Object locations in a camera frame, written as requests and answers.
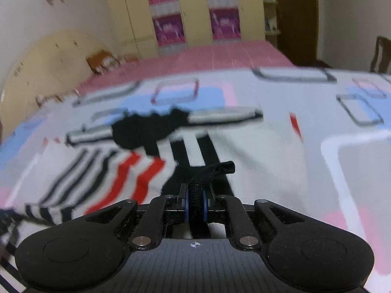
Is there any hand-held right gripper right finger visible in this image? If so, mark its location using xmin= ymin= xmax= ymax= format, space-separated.
xmin=202 ymin=188 xmax=294 ymax=251

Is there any brown orange pillow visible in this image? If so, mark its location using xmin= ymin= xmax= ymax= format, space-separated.
xmin=86 ymin=50 xmax=121 ymax=74

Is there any wooden chair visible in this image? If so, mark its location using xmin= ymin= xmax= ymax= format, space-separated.
xmin=370 ymin=36 xmax=391 ymax=74

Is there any pink bed sheet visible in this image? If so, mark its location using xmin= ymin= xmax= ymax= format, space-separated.
xmin=75 ymin=41 xmax=301 ymax=96

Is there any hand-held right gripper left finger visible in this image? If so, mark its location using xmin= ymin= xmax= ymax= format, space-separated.
xmin=100 ymin=184 xmax=192 ymax=251

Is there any printed blanket with rectangles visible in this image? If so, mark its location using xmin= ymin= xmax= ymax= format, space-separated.
xmin=0 ymin=67 xmax=391 ymax=293

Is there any cream wardrobe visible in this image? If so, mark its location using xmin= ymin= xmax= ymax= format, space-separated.
xmin=102 ymin=0 xmax=282 ymax=60

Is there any brown wooden door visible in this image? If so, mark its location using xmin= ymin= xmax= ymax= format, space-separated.
xmin=273 ymin=0 xmax=320 ymax=65

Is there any cream round headboard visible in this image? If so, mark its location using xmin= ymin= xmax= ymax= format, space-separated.
xmin=0 ymin=30 xmax=113 ymax=141

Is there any striped white knit sweater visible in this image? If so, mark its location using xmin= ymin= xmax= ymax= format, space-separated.
xmin=0 ymin=106 xmax=307 ymax=293

